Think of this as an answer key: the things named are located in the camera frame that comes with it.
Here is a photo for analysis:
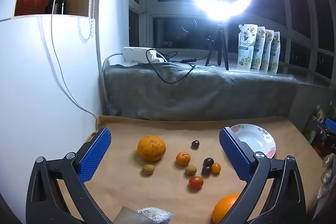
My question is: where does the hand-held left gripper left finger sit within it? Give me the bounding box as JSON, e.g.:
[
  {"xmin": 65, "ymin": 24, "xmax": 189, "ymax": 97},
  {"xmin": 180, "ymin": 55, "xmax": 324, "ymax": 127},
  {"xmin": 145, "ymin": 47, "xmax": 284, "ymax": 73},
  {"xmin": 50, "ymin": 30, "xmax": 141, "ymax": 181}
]
[{"xmin": 25, "ymin": 127, "xmax": 113, "ymax": 224}]

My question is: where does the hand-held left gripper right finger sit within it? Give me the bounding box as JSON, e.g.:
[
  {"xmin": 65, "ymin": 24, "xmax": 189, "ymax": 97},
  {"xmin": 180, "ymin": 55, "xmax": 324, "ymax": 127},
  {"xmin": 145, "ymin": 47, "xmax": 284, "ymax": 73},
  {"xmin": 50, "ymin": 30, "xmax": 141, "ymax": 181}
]
[{"xmin": 219, "ymin": 126, "xmax": 307, "ymax": 224}]

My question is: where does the white floral plate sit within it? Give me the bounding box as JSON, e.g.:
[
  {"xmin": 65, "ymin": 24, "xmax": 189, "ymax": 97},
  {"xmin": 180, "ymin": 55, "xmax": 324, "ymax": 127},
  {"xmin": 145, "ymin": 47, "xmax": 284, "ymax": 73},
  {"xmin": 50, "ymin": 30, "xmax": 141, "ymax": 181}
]
[{"xmin": 229, "ymin": 123, "xmax": 277, "ymax": 159}]

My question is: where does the smooth large orange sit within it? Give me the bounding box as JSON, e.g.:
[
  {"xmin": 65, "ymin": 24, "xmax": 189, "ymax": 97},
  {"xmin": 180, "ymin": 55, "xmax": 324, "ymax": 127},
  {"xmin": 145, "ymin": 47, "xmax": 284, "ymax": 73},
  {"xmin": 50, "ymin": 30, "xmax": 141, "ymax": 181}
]
[{"xmin": 211, "ymin": 194, "xmax": 240, "ymax": 224}]

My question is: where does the spotted large orange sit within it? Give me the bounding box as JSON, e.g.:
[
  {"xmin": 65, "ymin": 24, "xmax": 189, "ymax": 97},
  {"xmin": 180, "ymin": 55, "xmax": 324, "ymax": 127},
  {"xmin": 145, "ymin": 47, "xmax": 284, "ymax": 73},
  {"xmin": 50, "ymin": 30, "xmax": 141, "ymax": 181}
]
[{"xmin": 137, "ymin": 135, "xmax": 167, "ymax": 162}]

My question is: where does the person's right hand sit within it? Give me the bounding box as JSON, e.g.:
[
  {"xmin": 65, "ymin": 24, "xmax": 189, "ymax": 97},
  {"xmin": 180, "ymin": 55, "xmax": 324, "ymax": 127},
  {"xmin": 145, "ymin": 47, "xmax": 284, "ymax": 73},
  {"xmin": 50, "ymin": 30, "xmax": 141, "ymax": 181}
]
[{"xmin": 316, "ymin": 154, "xmax": 332, "ymax": 199}]

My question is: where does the colourful green package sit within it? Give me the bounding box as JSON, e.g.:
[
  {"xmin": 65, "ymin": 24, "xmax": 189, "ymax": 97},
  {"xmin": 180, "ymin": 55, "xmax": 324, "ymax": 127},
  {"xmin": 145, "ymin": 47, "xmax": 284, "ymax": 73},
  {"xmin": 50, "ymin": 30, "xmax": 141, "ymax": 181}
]
[{"xmin": 304, "ymin": 105, "xmax": 336, "ymax": 135}]

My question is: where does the red cherry tomato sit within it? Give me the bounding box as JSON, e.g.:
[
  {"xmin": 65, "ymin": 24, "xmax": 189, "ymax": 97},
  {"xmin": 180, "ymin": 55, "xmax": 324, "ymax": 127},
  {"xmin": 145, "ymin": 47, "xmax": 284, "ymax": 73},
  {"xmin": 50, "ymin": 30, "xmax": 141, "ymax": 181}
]
[{"xmin": 188, "ymin": 176, "xmax": 204, "ymax": 190}]

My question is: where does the small mandarin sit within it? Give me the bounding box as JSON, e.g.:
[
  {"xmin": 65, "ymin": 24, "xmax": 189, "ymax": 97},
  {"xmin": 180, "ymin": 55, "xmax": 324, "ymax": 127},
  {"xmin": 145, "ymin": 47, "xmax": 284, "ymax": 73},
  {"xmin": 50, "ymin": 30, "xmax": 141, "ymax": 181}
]
[{"xmin": 176, "ymin": 152, "xmax": 191, "ymax": 166}]

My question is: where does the grey blanket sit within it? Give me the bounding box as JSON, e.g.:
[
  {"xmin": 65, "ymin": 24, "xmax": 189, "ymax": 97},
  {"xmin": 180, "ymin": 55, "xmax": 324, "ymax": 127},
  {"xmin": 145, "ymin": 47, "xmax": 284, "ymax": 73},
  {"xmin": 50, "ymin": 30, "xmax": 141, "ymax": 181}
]
[{"xmin": 102, "ymin": 61, "xmax": 300, "ymax": 121}]

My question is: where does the grey sponge cloth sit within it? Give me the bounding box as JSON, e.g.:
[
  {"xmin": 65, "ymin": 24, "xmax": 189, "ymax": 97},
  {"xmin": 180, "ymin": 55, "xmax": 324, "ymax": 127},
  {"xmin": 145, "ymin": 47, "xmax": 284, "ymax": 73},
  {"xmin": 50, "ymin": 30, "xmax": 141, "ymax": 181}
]
[{"xmin": 113, "ymin": 206, "xmax": 174, "ymax": 224}]

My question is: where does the white floral refill pouch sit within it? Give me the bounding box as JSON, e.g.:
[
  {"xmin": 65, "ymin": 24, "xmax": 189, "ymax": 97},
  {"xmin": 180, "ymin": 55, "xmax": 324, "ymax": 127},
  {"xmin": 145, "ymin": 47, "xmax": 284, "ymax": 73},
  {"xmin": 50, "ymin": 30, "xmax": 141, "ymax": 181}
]
[
  {"xmin": 260, "ymin": 29, "xmax": 274, "ymax": 73},
  {"xmin": 268, "ymin": 32, "xmax": 281, "ymax": 73},
  {"xmin": 238, "ymin": 24, "xmax": 259, "ymax": 72},
  {"xmin": 251, "ymin": 27, "xmax": 266, "ymax": 71}
]

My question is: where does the white power strip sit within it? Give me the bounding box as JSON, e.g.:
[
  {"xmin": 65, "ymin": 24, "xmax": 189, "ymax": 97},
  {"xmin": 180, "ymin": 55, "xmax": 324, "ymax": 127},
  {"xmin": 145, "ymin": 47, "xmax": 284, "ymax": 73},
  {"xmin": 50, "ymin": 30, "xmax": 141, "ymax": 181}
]
[{"xmin": 120, "ymin": 47, "xmax": 163, "ymax": 64}]

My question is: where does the white cabinet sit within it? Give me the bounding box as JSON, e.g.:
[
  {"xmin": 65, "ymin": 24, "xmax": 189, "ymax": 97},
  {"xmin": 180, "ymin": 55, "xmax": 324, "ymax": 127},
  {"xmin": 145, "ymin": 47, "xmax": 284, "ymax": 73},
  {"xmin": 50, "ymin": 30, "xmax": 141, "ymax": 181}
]
[{"xmin": 0, "ymin": 0, "xmax": 105, "ymax": 224}]

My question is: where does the black tripod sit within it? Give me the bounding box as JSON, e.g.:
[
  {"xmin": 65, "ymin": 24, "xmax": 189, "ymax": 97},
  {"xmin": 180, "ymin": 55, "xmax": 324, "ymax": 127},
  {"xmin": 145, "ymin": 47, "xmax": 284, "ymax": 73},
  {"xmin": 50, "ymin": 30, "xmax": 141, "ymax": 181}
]
[{"xmin": 205, "ymin": 21, "xmax": 229, "ymax": 70}]

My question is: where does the dark glass bottle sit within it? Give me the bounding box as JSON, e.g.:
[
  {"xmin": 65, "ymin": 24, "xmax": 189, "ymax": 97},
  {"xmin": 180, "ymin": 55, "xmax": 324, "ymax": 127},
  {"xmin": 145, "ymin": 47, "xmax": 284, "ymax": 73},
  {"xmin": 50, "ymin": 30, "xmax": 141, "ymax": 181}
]
[{"xmin": 45, "ymin": 0, "xmax": 68, "ymax": 15}]

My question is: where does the white power strip cable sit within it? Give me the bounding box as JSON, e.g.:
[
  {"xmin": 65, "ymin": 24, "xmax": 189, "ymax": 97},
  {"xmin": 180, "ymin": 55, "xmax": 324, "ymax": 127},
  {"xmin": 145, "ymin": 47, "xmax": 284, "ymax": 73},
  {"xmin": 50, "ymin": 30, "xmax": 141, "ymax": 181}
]
[{"xmin": 101, "ymin": 53, "xmax": 124, "ymax": 109}]

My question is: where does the black cable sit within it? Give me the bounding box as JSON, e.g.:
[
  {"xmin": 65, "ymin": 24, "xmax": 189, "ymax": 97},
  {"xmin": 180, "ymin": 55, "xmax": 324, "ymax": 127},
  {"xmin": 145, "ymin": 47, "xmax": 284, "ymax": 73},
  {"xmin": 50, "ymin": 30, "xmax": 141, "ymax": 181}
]
[{"xmin": 147, "ymin": 49, "xmax": 210, "ymax": 84}]

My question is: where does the thin white cable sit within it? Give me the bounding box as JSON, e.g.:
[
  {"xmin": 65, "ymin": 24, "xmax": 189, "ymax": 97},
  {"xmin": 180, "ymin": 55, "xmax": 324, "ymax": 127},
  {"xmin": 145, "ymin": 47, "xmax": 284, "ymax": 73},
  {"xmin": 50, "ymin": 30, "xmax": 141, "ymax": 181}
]
[{"xmin": 50, "ymin": 0, "xmax": 98, "ymax": 119}]

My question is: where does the window frame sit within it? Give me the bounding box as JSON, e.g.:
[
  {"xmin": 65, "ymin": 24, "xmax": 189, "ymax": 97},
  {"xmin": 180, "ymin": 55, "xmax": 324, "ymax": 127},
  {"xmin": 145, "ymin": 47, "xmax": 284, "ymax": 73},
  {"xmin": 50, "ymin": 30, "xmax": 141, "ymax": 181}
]
[{"xmin": 129, "ymin": 0, "xmax": 336, "ymax": 88}]

